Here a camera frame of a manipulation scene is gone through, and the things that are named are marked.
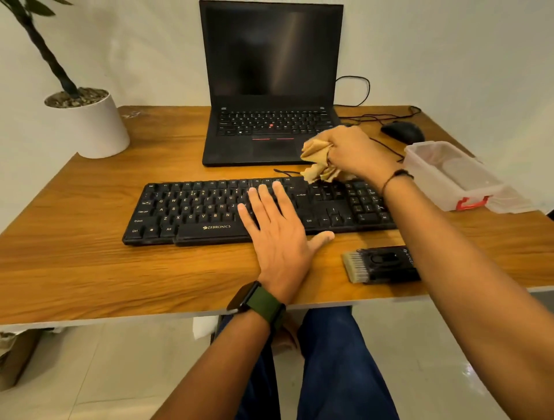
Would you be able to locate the person's left forearm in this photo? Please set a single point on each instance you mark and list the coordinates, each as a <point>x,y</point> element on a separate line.
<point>216,372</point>

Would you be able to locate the black computer mouse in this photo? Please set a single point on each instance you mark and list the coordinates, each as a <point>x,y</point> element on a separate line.
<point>402,132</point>

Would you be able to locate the black keyboard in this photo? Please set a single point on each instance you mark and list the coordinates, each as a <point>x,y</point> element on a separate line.
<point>190,212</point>

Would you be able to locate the small plastic wrapper scrap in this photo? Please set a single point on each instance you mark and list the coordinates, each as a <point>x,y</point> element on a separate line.
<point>131,114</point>

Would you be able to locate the clear plastic box red latches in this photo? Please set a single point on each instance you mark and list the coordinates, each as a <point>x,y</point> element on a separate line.
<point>433,186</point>

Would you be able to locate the yellow cloth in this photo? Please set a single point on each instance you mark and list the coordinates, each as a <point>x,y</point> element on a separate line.
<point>316,155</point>

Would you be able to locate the person's bare foot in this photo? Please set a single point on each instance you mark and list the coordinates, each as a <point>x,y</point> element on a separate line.
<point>285,337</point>

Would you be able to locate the green potted plant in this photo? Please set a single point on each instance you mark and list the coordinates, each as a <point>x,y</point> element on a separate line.
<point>47,56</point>

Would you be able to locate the person's blue jeans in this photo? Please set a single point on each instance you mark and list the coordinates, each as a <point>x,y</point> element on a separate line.
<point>337,368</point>

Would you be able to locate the person's right hand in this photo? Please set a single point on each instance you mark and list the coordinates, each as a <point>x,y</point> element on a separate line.
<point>359,151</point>

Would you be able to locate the person's right forearm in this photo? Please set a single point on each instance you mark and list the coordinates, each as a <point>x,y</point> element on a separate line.
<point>476,294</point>

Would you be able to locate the black laptop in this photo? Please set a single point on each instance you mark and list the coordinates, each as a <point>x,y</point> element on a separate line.
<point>270,52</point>

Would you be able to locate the person's left hand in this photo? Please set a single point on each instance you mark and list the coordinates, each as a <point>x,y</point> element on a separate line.
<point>281,251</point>

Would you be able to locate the printed brown paper bag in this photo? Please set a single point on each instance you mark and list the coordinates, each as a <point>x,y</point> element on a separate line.
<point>17,359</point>

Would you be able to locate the black cleaning brush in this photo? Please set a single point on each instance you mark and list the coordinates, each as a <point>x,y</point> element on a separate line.
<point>385,264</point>

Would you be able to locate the white seat chair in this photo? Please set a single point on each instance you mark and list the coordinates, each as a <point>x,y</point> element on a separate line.
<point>203,326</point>

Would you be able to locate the clear plastic box lid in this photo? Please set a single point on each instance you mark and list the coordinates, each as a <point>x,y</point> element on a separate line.
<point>515,201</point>

